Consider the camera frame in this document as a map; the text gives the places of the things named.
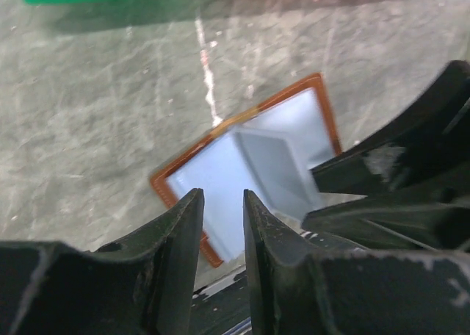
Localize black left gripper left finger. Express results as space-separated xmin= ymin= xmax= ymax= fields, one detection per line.
xmin=1 ymin=189 xmax=204 ymax=334

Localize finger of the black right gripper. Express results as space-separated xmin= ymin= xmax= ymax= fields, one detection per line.
xmin=302 ymin=187 xmax=469 ymax=251
xmin=310 ymin=60 xmax=469 ymax=195

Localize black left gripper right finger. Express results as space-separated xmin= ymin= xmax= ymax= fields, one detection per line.
xmin=243 ymin=190 xmax=469 ymax=334

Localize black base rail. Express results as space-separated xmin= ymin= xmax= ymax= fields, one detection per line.
xmin=189 ymin=226 xmax=366 ymax=334

